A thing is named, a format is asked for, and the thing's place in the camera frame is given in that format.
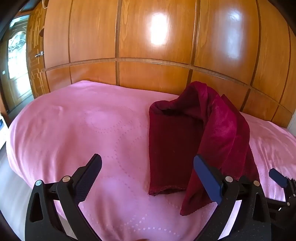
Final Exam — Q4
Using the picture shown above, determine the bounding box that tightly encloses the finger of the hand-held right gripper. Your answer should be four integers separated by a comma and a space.
269, 168, 288, 188

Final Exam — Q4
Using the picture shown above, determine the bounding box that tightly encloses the white box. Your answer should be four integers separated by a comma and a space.
0, 113, 9, 149

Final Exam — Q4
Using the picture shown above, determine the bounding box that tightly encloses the pink bed sheet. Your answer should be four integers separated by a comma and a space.
6, 80, 296, 241

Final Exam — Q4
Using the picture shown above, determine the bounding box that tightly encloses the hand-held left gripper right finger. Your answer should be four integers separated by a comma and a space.
193, 154, 272, 241

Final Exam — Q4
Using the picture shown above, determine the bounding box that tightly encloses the wooden wardrobe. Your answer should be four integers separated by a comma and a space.
43, 0, 296, 129

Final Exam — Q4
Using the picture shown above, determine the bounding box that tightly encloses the glass panel door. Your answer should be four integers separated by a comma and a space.
0, 14, 35, 114

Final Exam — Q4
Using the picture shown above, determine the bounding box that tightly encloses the maroon fleece garment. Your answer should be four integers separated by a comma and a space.
147, 81, 260, 216

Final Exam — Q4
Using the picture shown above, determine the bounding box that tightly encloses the carved wooden door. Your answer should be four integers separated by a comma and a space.
26, 5, 51, 99

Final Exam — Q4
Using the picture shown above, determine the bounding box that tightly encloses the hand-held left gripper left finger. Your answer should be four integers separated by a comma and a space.
24, 153, 102, 241

